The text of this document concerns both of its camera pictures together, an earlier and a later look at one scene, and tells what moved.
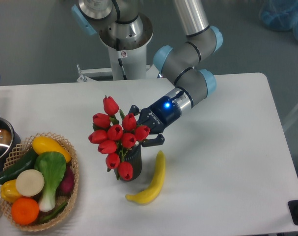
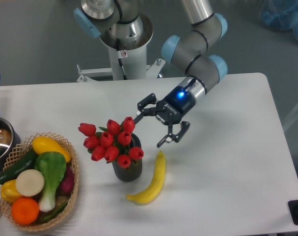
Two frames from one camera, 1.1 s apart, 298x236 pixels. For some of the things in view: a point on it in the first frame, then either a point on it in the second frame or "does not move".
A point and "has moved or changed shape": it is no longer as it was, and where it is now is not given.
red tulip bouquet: x=114 y=134 has moved or changed shape
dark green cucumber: x=26 y=162 does not move
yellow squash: x=43 y=144 does not move
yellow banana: x=153 y=192 does not move
